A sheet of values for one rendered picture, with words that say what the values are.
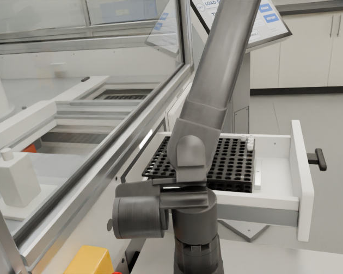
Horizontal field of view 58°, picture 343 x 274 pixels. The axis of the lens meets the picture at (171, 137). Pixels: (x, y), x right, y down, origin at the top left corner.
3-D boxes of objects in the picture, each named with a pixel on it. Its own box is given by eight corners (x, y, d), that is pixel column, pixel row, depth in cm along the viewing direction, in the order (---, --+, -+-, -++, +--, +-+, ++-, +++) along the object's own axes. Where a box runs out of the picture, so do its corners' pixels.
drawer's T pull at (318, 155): (320, 153, 64) (321, 147, 64) (326, 172, 58) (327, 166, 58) (302, 151, 66) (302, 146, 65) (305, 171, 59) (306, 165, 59)
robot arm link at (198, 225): (218, 205, 34) (214, 177, 40) (157, 207, 35) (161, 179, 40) (219, 250, 37) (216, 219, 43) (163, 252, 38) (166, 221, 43)
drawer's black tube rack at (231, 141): (255, 162, 75) (255, 138, 72) (251, 209, 60) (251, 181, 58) (168, 157, 82) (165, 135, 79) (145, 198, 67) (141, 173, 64)
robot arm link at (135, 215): (203, 132, 36) (203, 147, 45) (108, 138, 37) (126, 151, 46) (210, 240, 33) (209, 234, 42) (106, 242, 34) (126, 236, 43)
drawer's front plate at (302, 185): (295, 158, 78) (299, 118, 73) (307, 243, 54) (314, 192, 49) (288, 158, 79) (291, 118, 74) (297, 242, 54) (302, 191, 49)
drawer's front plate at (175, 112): (196, 110, 114) (195, 81, 109) (177, 148, 89) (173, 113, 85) (192, 110, 115) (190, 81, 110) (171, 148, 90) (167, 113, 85)
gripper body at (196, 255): (173, 303, 39) (167, 260, 36) (177, 243, 48) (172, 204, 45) (225, 303, 38) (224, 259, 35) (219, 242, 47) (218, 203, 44)
